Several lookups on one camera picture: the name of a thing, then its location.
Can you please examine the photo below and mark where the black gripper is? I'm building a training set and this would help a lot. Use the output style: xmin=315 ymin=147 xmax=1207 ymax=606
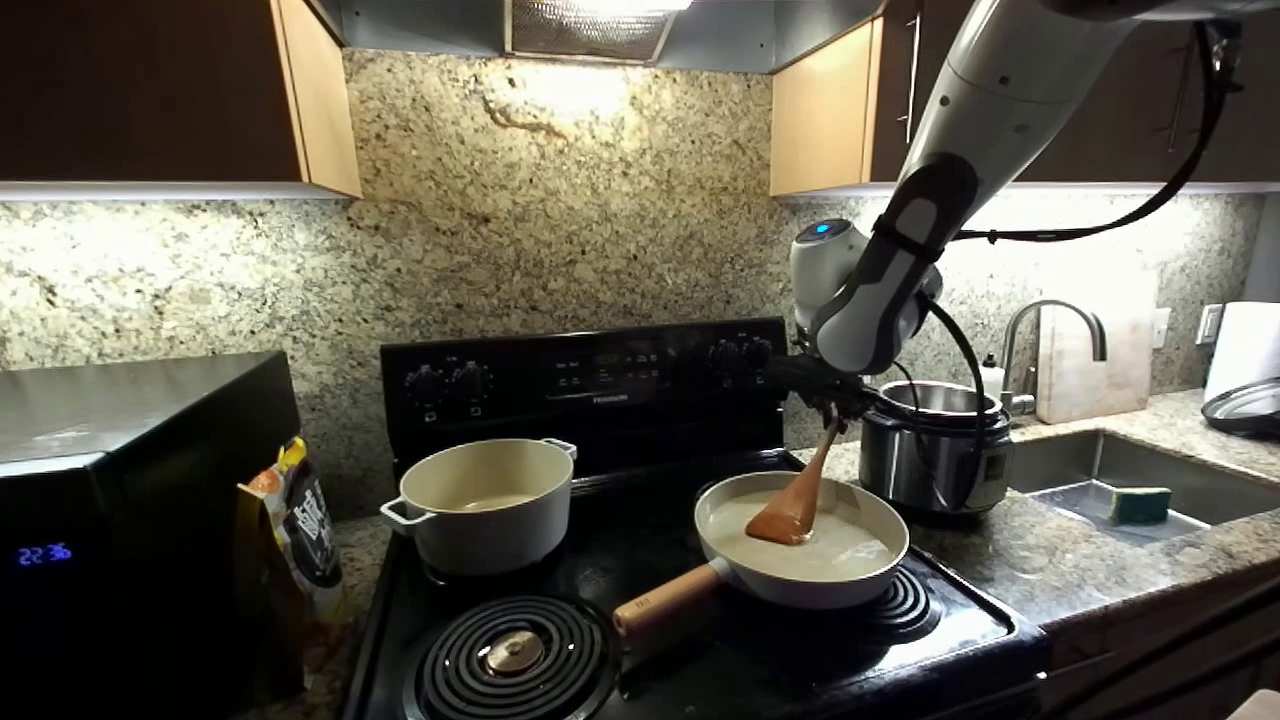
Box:
xmin=776 ymin=357 xmax=878 ymax=426

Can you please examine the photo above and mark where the wooden spoon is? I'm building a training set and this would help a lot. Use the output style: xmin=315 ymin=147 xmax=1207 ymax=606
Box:
xmin=746 ymin=429 xmax=839 ymax=544

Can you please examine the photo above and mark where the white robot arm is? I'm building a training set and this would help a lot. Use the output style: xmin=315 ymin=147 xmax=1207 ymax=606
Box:
xmin=776 ymin=0 xmax=1280 ymax=426

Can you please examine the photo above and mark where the stainless steel pressure cooker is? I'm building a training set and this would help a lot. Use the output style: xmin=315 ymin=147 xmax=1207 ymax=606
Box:
xmin=860 ymin=379 xmax=1013 ymax=515

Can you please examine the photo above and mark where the soap dispenser bottle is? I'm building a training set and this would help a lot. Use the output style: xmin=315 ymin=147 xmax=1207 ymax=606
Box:
xmin=979 ymin=354 xmax=1004 ymax=401

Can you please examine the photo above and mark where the black electric stove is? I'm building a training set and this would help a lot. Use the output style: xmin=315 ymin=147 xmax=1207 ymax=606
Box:
xmin=341 ymin=316 xmax=1049 ymax=720

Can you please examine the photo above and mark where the chrome kitchen faucet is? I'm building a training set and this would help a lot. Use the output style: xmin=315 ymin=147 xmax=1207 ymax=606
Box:
xmin=1004 ymin=297 xmax=1110 ymax=426

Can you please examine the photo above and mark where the stone cutting board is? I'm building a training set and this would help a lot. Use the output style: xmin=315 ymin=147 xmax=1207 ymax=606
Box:
xmin=1037 ymin=308 xmax=1153 ymax=426

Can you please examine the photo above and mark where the stainless steel sink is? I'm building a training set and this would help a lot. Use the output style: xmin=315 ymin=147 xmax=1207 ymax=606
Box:
xmin=1007 ymin=431 xmax=1280 ymax=544

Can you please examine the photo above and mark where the green sponge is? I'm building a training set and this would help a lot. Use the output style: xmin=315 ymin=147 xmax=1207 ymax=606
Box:
xmin=1111 ymin=490 xmax=1174 ymax=523

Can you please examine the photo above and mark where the range hood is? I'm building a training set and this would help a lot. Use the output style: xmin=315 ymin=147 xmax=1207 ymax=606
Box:
xmin=308 ymin=0 xmax=884 ymax=75

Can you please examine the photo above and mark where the black object by sink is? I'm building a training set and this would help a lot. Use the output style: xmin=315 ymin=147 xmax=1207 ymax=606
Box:
xmin=1201 ymin=375 xmax=1280 ymax=441

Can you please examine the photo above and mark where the dark right upper cabinet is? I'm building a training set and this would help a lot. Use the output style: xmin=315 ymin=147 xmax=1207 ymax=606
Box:
xmin=769 ymin=0 xmax=1280 ymax=196

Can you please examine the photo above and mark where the dark cabinet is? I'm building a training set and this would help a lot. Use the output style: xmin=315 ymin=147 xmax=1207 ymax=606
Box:
xmin=0 ymin=0 xmax=359 ymax=201
xmin=769 ymin=0 xmax=1280 ymax=196

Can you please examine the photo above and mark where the snack bag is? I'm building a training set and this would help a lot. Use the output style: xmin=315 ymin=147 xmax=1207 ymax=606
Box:
xmin=238 ymin=438 xmax=345 ymax=625

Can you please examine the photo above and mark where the black microwave oven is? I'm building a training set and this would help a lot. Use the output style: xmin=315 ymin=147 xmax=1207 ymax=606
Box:
xmin=0 ymin=354 xmax=301 ymax=720

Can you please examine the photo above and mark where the dark left upper cabinet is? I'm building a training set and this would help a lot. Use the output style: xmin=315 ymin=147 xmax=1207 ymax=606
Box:
xmin=0 ymin=0 xmax=359 ymax=201

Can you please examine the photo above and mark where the white frying pan wooden handle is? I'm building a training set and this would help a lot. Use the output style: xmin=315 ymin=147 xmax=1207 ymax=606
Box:
xmin=613 ymin=474 xmax=914 ymax=636

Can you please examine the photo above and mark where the white pot with handles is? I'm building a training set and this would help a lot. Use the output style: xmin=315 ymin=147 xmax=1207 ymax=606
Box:
xmin=380 ymin=438 xmax=576 ymax=576

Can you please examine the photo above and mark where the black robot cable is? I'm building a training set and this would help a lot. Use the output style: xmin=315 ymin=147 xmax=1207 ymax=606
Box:
xmin=892 ymin=18 xmax=1252 ymax=512

